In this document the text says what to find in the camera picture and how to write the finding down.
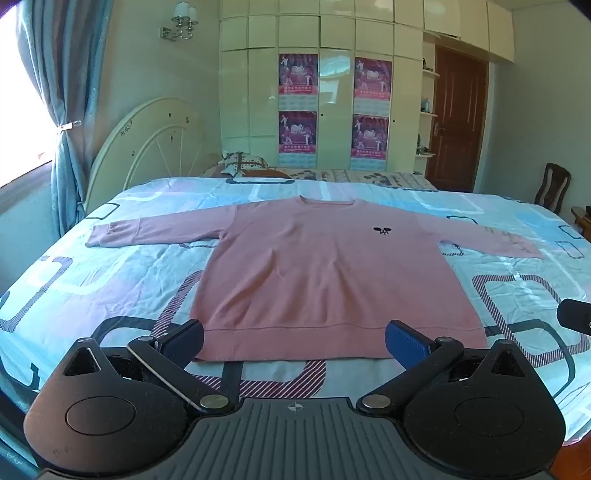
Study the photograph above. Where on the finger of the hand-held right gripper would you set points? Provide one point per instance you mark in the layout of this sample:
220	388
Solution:
575	315

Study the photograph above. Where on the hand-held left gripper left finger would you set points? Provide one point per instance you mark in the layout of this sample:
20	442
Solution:
184	340

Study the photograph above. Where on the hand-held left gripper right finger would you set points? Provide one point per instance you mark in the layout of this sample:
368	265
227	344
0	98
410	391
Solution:
405	342

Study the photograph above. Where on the pink sweater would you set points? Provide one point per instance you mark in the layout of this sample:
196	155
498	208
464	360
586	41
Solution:
318	272

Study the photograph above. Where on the bed with patterned blue sheet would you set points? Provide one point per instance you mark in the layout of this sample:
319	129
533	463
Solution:
115	277

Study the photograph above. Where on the wooden side table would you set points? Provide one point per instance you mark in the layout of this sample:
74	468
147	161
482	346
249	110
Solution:
582	221

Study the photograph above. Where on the wooden chair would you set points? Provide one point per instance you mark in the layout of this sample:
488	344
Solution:
553	184

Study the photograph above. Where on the patterned pillow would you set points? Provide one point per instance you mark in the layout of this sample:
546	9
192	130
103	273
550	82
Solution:
244	162

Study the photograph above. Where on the cream round headboard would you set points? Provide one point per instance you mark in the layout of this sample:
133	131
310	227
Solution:
147	138

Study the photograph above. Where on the brown wooden door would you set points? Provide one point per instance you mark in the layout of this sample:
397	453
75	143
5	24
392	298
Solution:
457	120

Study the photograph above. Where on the small blue bottle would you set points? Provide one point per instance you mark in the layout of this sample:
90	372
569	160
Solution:
426	105

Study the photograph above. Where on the blue curtain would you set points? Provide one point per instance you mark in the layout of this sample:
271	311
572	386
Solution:
64	115

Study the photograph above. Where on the cream wardrobe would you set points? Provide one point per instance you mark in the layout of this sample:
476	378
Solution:
337	92

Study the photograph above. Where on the window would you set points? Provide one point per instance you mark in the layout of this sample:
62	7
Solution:
21	101

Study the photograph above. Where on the pink wall poster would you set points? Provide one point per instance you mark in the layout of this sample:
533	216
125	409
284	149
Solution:
298	74
373	78
298	134
369	138

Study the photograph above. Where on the corner wall shelf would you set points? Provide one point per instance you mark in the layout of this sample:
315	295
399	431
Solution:
429	113

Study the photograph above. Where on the wall lamp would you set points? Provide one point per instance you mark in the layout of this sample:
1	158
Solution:
183	21

